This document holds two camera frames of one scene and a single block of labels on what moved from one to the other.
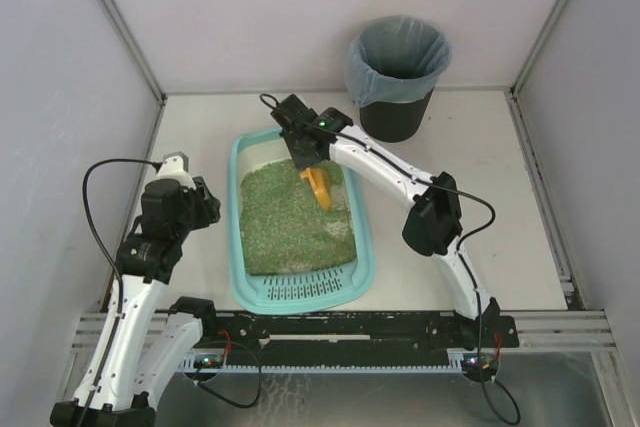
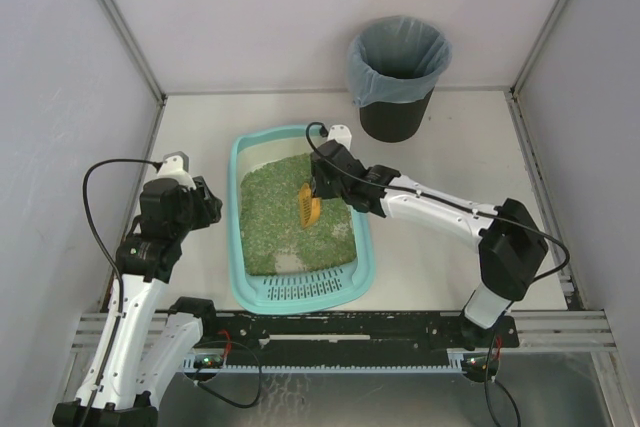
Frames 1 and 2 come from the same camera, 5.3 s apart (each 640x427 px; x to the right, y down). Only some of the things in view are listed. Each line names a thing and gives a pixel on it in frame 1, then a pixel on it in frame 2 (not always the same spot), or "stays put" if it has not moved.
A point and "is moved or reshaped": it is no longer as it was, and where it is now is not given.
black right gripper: x=307 y=158 → x=323 y=186
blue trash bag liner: x=395 y=59 stays put
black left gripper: x=208 y=204 stays put
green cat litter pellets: x=284 y=227 stays put
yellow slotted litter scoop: x=320 y=182 is moved or reshaped
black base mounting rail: x=348 y=338 stays put
